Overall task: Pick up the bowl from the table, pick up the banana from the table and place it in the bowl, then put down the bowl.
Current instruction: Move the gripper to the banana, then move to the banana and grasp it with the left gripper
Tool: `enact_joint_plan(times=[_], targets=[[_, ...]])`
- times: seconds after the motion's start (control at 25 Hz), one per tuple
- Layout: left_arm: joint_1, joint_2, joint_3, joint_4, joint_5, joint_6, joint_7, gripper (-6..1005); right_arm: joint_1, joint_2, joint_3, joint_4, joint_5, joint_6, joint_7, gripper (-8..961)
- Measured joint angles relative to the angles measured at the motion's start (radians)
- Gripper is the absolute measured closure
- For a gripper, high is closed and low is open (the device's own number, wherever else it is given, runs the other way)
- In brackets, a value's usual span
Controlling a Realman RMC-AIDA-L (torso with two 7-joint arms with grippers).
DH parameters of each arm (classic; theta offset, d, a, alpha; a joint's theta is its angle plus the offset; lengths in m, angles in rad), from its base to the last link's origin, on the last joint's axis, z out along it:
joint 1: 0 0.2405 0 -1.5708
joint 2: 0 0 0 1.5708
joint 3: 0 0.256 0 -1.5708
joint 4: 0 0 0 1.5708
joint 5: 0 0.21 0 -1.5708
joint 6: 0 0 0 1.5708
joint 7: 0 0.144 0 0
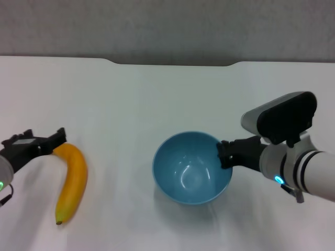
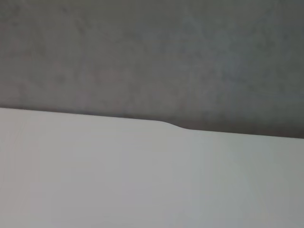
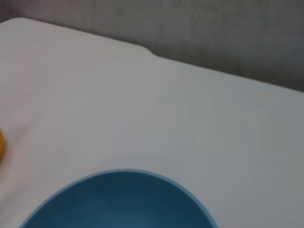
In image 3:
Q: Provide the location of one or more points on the blue bowl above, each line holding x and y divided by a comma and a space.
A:
118, 204

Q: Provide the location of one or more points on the yellow banana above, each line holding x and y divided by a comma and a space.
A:
1, 145

